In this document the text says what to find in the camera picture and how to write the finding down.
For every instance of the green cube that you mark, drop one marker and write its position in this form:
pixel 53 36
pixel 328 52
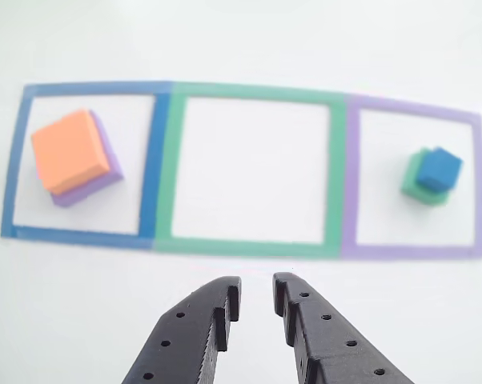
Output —
pixel 409 184

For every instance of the small blue cube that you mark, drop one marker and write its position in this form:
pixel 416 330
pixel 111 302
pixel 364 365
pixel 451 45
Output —
pixel 439 168

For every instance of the orange square block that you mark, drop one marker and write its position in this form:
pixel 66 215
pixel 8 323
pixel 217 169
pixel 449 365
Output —
pixel 69 148

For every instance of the purple square block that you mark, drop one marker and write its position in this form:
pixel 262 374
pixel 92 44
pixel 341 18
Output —
pixel 87 195

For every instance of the green tape square frame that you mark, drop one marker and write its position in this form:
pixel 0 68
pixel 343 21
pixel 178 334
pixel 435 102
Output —
pixel 245 248

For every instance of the purple tape square frame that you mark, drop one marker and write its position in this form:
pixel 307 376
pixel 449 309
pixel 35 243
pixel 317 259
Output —
pixel 349 180

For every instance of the blue tape square frame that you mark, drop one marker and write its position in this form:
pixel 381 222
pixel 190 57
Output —
pixel 155 160

